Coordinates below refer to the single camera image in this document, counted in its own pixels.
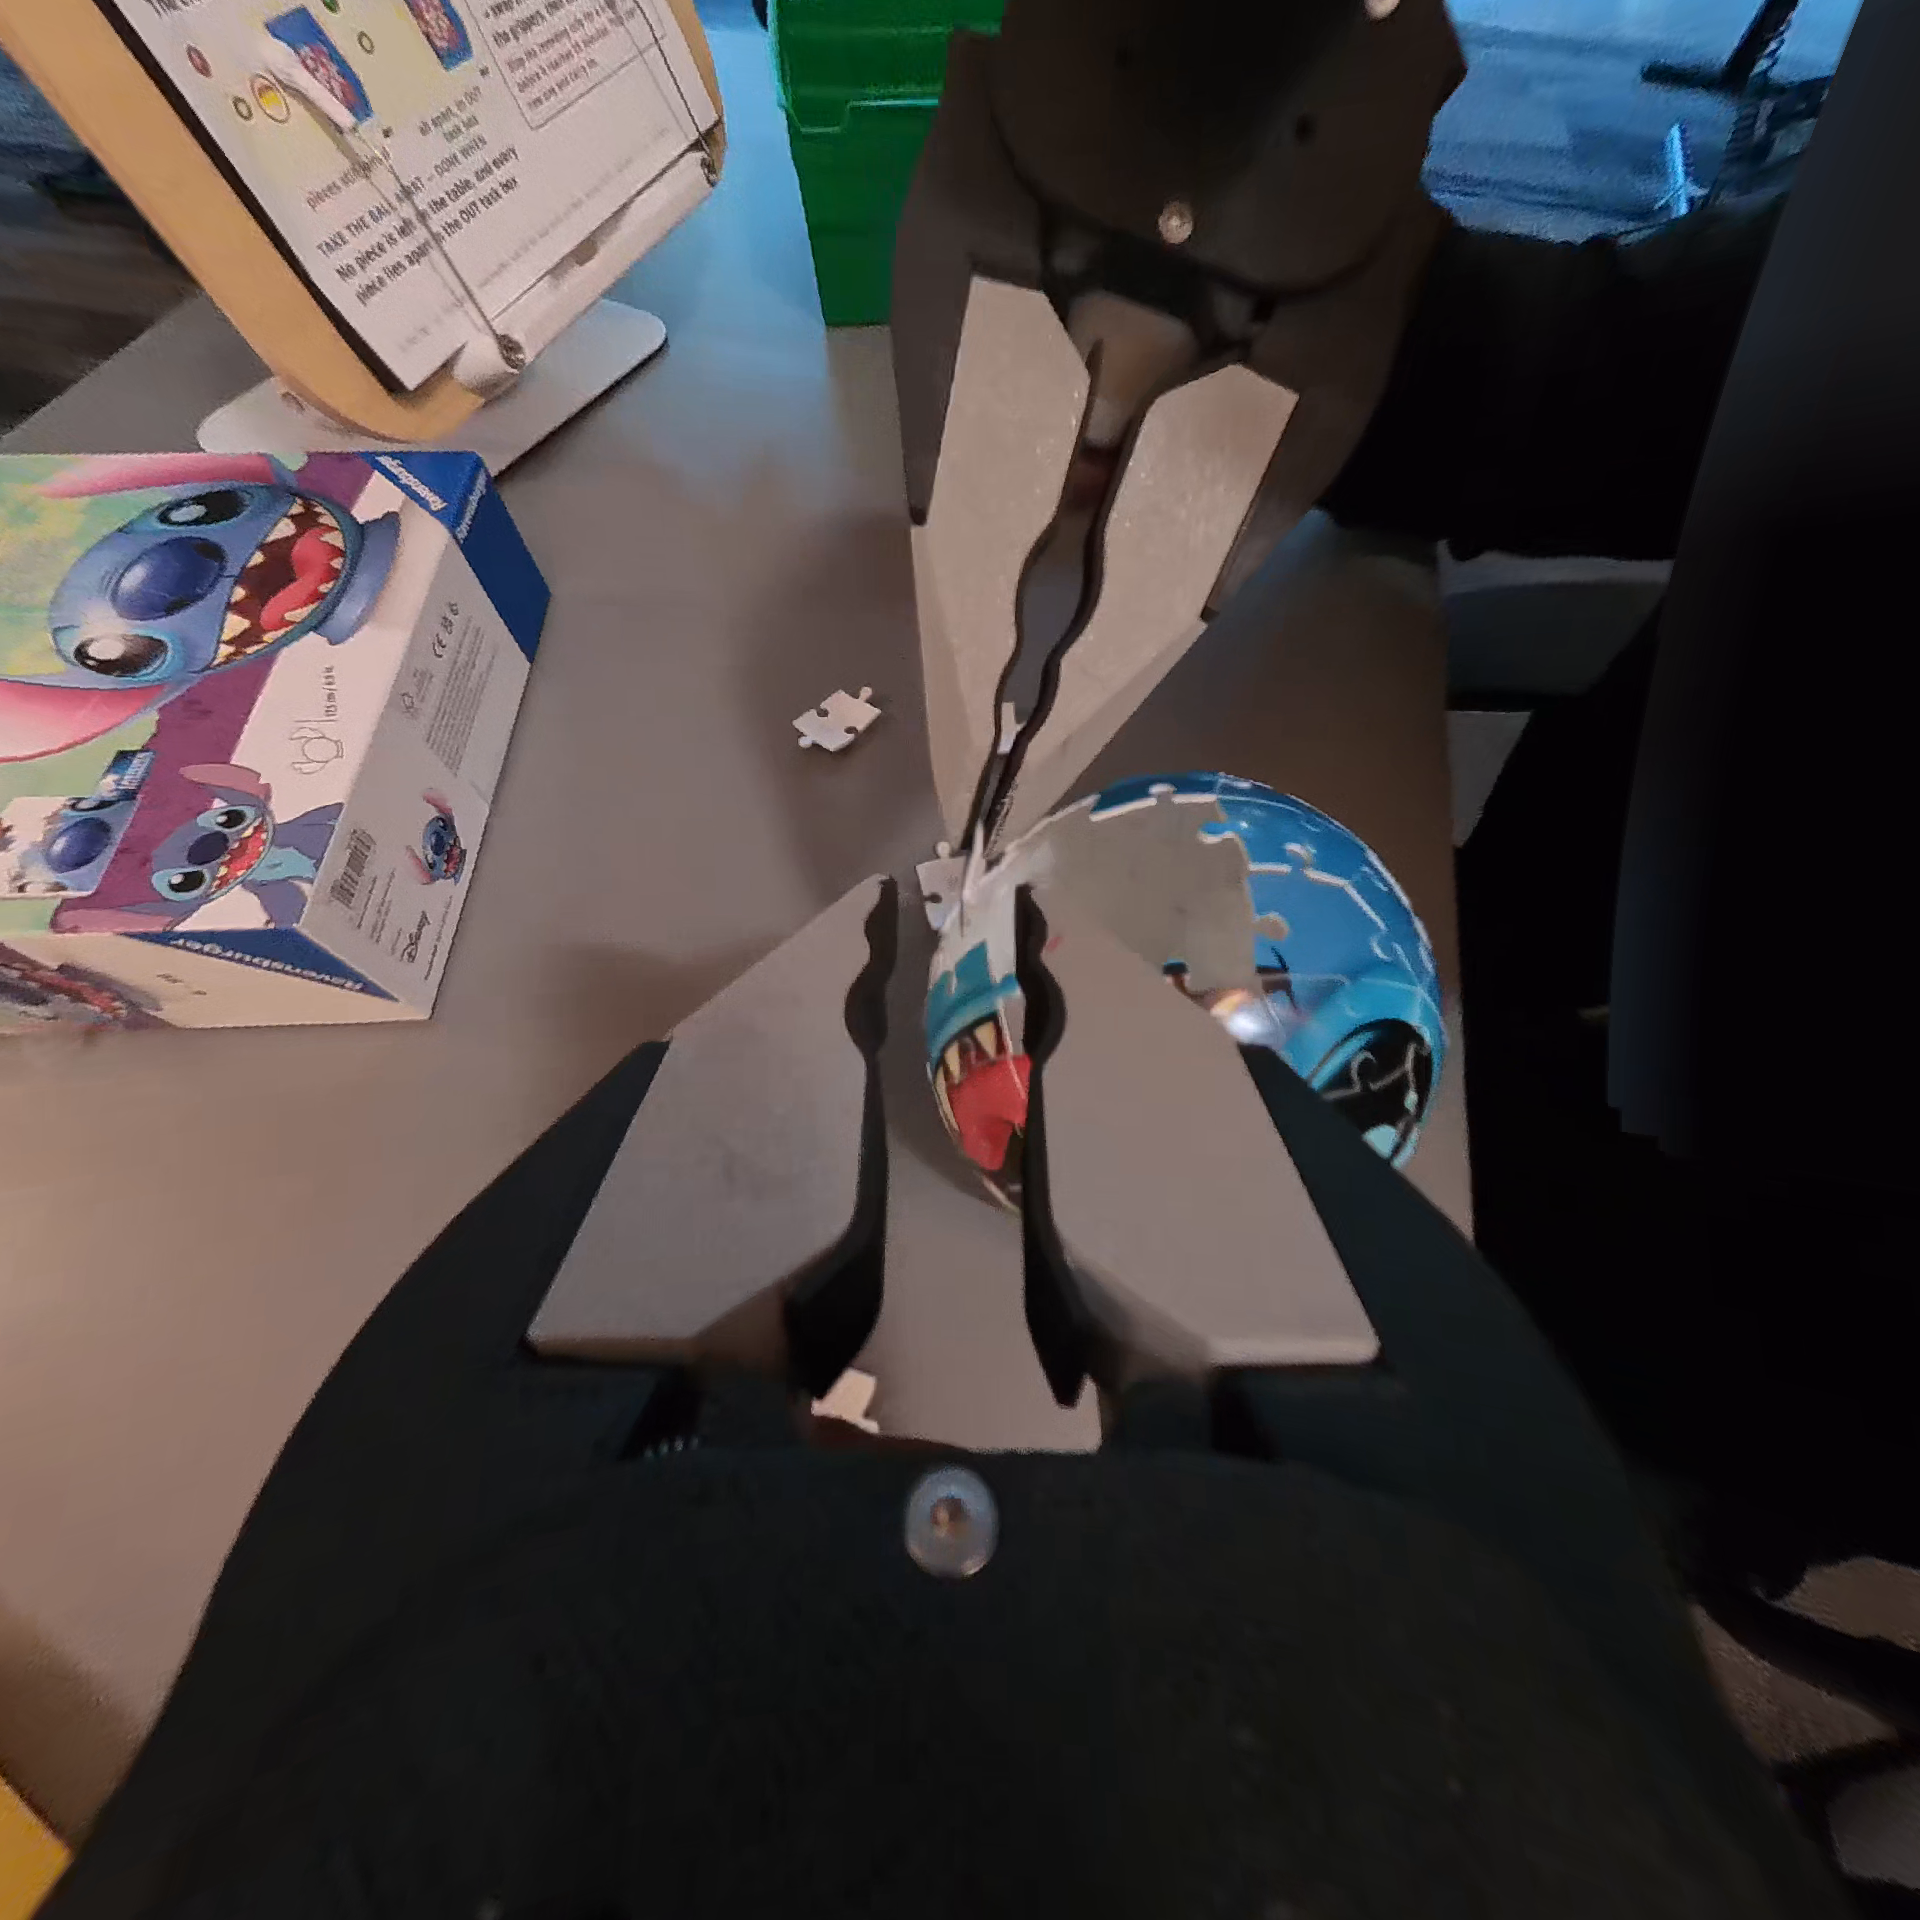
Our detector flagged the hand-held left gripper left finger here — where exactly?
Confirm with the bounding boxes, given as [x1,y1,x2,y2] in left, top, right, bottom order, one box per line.
[527,873,903,1402]

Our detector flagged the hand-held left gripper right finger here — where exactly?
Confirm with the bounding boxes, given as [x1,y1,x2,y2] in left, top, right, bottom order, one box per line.
[1015,882,1383,1408]

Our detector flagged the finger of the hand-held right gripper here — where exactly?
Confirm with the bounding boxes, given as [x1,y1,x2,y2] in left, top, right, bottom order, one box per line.
[915,274,1104,857]
[968,363,1303,864]

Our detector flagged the blue puzzle ball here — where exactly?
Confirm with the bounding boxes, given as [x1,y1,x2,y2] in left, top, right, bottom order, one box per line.
[919,774,1449,1209]

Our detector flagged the cartoon print puzzle box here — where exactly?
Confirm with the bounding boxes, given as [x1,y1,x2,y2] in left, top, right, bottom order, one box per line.
[0,451,549,1039]

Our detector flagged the green plastic bin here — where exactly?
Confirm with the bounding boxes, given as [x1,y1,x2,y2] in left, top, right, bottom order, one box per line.
[769,0,1010,330]

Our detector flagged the blue chair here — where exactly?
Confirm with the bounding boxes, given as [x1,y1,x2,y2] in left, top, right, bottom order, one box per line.
[1443,545,1656,700]

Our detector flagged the printed instruction sheet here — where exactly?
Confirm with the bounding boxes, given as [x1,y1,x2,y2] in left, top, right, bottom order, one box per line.
[104,0,726,396]

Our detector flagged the wooden document stand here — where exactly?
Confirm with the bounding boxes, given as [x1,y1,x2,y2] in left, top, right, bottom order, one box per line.
[0,0,733,479]

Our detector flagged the yellow plastic bin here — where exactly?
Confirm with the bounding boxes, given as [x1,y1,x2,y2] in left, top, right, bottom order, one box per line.
[0,1776,70,1920]

